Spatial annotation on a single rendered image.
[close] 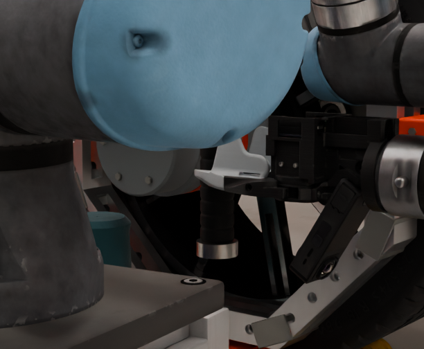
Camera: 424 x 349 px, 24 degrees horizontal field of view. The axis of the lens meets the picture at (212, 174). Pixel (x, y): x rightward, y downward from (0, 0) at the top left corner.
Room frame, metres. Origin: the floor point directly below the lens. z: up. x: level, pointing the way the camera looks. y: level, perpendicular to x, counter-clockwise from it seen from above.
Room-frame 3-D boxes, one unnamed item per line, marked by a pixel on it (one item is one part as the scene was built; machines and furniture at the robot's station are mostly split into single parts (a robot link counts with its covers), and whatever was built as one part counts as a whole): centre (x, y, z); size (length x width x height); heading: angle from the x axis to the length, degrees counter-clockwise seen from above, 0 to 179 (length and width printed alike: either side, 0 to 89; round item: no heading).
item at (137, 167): (1.27, 0.03, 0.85); 0.21 x 0.14 x 0.14; 143
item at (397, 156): (0.90, -0.18, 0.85); 0.08 x 0.05 x 0.08; 143
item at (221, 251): (1.04, -0.01, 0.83); 0.04 x 0.04 x 0.16
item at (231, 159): (1.00, -0.02, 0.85); 0.09 x 0.03 x 0.06; 61
